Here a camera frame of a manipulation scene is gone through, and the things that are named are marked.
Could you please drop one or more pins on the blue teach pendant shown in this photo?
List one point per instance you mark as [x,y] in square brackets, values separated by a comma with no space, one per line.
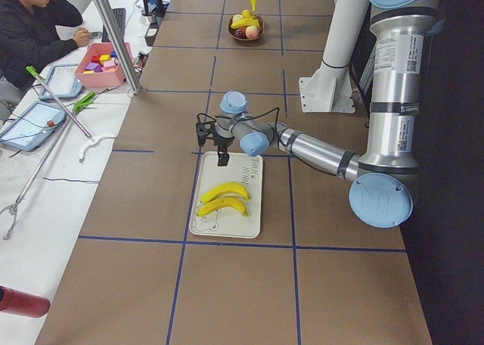
[62,80]
[33,126]

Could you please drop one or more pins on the brown wicker basket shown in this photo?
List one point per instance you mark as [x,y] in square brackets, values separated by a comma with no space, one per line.
[239,34]

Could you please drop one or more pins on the white bear tray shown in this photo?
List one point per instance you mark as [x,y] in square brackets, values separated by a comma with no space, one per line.
[228,222]

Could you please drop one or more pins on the person in black hoodie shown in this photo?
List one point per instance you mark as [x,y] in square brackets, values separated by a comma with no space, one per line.
[37,33]

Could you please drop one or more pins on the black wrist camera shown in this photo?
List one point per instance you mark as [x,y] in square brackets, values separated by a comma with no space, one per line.
[205,128]

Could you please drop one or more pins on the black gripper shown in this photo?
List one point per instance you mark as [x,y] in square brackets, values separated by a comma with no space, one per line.
[222,143]

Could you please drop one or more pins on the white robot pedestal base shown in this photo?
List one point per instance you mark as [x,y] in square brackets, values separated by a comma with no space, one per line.
[329,90]

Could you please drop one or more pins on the pink white peach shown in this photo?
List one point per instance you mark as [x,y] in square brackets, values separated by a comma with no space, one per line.
[252,32]

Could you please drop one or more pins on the red bottle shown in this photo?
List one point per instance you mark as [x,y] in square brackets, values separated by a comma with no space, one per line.
[22,303]

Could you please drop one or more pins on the blue teach pendant near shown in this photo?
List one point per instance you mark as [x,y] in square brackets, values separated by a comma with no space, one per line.
[33,126]

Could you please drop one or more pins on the pale apple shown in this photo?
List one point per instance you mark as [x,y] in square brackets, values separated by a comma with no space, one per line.
[237,17]

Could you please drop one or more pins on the white hook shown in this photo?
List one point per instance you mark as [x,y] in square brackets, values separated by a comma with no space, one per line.
[92,142]

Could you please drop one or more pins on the aluminium frame post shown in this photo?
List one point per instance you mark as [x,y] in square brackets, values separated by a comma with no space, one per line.
[109,22]

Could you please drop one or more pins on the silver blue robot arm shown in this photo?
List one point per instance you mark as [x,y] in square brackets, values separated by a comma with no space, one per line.
[384,178]

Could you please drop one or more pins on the pink bin of blocks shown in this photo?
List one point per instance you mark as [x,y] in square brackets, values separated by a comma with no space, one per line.
[100,67]

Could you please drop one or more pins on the blue teach pendant far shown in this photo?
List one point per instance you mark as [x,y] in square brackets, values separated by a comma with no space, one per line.
[62,80]

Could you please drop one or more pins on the green clip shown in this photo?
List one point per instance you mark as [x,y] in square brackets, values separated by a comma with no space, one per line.
[82,103]

